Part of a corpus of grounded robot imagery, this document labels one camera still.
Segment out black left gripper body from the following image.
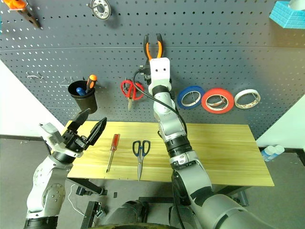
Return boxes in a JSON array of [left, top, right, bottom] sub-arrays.
[[62, 127, 90, 153]]

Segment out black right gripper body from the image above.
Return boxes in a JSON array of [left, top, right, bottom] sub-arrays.
[[139, 59, 151, 81]]

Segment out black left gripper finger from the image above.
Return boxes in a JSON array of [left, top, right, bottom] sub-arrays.
[[68, 108, 92, 132], [86, 116, 108, 146]]

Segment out small orange needle-nose pliers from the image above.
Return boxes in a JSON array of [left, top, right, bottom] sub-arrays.
[[143, 33, 164, 60]]

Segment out red handled screwdriver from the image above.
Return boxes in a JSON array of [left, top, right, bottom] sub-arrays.
[[106, 134, 121, 173]]

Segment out black blue handled scissors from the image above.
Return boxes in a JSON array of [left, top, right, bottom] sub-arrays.
[[132, 140, 151, 182]]

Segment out large red tape roll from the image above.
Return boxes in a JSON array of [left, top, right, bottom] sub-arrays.
[[201, 88, 234, 114]]

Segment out dark grey pegboard wall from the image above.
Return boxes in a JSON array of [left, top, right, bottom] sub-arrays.
[[0, 0, 305, 140]]

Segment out black plastic cup holder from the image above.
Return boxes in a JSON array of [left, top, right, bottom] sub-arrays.
[[68, 80, 98, 115]]

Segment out blue tape roll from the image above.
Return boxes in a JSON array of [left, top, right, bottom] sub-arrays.
[[177, 85, 206, 109]]

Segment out dark rounded shape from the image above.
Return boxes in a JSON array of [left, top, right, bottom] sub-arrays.
[[168, 205, 192, 229], [107, 200, 150, 229]]

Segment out white plastic bottle blue label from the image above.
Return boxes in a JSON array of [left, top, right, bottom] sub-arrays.
[[273, 145, 285, 158], [261, 146, 276, 163]]

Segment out blue brick-pattern foam block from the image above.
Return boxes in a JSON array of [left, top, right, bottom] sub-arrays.
[[269, 0, 305, 30]]

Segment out wide white tape roll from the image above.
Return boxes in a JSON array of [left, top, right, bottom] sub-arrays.
[[288, 0, 305, 11]]

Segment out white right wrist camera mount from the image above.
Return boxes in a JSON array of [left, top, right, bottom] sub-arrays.
[[149, 57, 172, 85]]

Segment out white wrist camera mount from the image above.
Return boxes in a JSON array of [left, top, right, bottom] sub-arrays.
[[39, 123, 83, 158], [149, 57, 172, 85]]

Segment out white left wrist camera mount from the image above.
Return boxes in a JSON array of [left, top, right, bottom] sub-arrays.
[[39, 123, 83, 158]]

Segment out red handled scissors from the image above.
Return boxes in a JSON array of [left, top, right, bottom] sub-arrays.
[[121, 80, 145, 111]]

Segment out metal wire pegboard hook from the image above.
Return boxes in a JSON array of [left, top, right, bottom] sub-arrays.
[[59, 76, 73, 87], [26, 71, 44, 80]]

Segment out orange black handled screwdriver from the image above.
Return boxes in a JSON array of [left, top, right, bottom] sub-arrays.
[[85, 74, 98, 94]]

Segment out thin white floor cable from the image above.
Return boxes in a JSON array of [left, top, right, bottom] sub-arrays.
[[67, 185, 87, 214]]

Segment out black metal frame foot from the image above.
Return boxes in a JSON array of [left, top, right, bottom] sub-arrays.
[[80, 201, 106, 229]]

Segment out silver metal bearing ring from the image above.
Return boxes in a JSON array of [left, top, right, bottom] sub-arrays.
[[90, 0, 112, 21]]

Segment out large orange handled pliers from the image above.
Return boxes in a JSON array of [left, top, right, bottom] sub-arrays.
[[3, 0, 41, 30]]

